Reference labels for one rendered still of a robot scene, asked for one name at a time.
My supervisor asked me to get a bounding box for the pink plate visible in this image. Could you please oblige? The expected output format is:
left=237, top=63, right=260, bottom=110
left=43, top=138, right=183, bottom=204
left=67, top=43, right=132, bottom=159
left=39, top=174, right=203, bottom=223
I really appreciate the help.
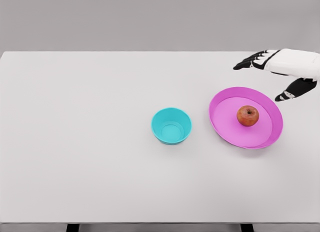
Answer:
left=208, top=86, right=284, bottom=150

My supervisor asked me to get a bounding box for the red apple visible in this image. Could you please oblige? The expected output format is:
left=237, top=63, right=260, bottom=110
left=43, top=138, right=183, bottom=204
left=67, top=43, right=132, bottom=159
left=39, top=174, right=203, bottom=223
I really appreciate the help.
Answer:
left=236, top=105, right=260, bottom=127

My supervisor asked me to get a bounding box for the blue bowl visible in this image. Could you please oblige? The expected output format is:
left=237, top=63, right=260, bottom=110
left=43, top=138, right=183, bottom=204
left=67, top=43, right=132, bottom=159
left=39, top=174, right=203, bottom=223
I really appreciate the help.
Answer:
left=150, top=107, right=193, bottom=146

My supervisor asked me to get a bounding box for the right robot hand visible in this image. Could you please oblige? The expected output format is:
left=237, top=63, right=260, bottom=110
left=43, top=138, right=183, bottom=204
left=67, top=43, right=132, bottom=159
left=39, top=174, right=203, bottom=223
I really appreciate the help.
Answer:
left=232, top=48, right=320, bottom=103

